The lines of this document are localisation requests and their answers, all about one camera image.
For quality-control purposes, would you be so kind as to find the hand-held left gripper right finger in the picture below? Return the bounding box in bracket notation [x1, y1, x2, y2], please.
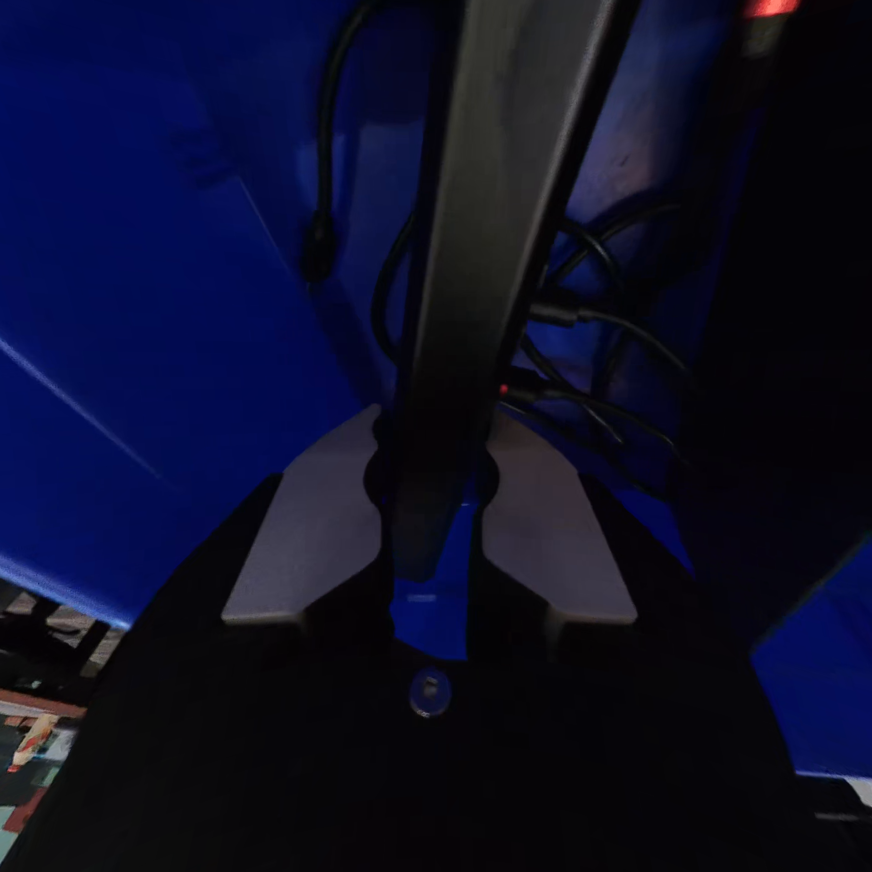
[477, 412, 639, 628]

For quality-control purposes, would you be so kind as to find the thin black cable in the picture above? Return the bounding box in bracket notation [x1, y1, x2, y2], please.
[497, 368, 682, 478]

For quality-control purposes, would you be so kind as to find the black divider of blue bin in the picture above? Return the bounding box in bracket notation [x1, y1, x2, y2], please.
[674, 0, 872, 648]

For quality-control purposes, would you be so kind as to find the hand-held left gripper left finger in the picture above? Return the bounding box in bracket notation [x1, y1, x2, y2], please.
[221, 403, 392, 626]

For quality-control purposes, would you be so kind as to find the dark grey USB hub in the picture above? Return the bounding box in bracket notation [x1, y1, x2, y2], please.
[391, 0, 641, 580]

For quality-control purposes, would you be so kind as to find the blue plastic bin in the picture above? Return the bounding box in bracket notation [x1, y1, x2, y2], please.
[0, 0, 872, 778]

